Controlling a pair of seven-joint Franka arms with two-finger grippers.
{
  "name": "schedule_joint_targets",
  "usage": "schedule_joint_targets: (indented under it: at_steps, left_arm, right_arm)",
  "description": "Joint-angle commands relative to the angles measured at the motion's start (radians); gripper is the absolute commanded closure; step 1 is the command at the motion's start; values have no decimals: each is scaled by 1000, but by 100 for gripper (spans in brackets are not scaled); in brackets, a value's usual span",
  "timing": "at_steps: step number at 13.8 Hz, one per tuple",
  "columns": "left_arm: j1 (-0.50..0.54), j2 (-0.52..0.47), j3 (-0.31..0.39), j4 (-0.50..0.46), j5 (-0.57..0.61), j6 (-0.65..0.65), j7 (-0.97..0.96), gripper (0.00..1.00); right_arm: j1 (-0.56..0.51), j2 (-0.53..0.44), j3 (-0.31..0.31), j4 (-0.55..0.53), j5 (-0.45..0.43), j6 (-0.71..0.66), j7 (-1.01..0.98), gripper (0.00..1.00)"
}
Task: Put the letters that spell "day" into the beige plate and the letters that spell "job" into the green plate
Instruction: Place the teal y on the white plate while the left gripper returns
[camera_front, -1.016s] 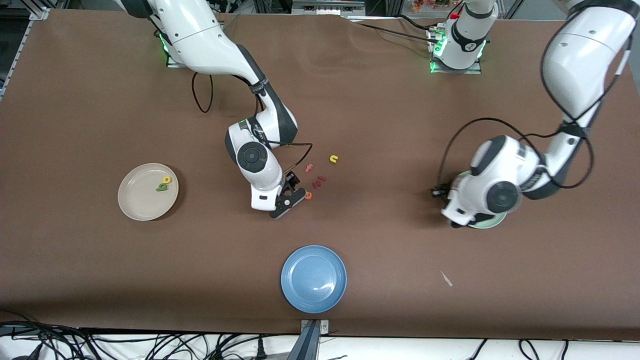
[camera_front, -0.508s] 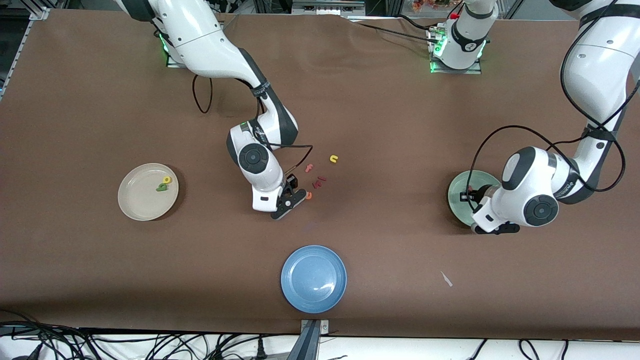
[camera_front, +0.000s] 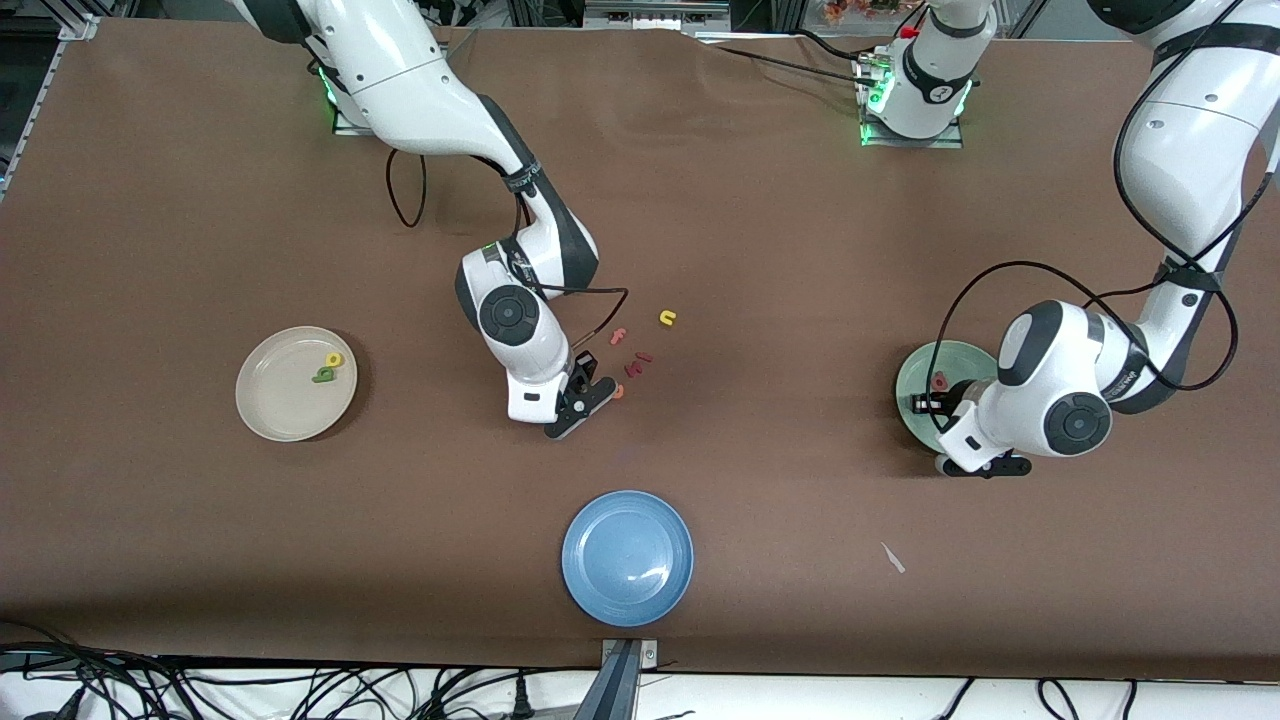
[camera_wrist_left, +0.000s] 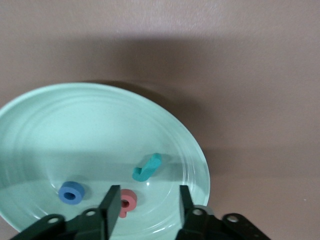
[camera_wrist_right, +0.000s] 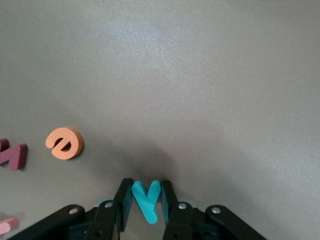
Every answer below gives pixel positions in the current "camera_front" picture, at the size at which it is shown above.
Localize light green round plate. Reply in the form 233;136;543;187
895;340;1003;459

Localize blue round plate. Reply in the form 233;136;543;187
561;489;695;629

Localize beige brown round plate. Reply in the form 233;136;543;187
235;326;359;443

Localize brown table cover sheet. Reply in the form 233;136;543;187
0;18;1280;683

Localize orange artificial flowers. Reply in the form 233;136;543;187
824;0;927;27

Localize aluminium corner profile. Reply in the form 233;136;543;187
0;0;102;201

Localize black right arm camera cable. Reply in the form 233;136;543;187
386;150;630;349

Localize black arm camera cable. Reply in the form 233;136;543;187
386;150;630;349
938;0;1280;396

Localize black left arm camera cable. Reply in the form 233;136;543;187
938;0;1280;396

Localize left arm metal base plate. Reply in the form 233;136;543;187
857;52;967;150

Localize grey metal camera mount bracket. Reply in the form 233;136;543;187
575;638;660;720

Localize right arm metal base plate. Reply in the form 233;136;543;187
330;95;379;137

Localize silver aluminium frame bracket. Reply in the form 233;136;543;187
584;0;732;32

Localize thin black power cable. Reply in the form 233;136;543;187
690;28;881;89

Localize tangled black floor cables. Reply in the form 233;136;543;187
0;620;601;720

